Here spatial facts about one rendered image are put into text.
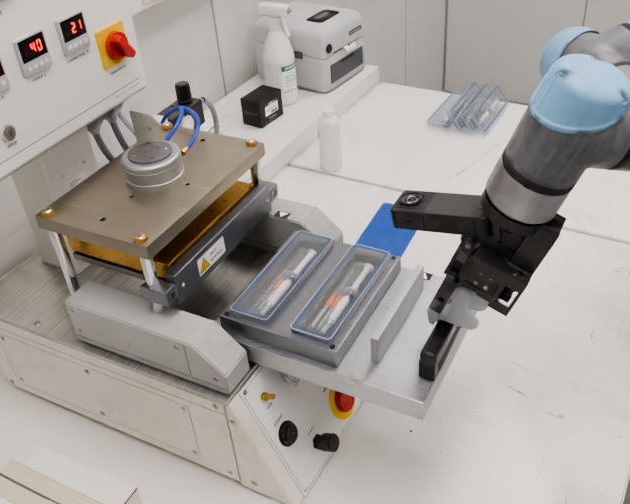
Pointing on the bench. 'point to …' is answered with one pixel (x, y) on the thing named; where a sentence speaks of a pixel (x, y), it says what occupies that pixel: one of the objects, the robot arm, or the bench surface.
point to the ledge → (297, 140)
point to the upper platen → (130, 265)
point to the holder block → (277, 337)
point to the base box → (144, 408)
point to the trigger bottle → (279, 52)
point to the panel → (271, 399)
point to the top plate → (152, 188)
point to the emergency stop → (344, 401)
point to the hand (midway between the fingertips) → (430, 312)
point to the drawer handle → (441, 334)
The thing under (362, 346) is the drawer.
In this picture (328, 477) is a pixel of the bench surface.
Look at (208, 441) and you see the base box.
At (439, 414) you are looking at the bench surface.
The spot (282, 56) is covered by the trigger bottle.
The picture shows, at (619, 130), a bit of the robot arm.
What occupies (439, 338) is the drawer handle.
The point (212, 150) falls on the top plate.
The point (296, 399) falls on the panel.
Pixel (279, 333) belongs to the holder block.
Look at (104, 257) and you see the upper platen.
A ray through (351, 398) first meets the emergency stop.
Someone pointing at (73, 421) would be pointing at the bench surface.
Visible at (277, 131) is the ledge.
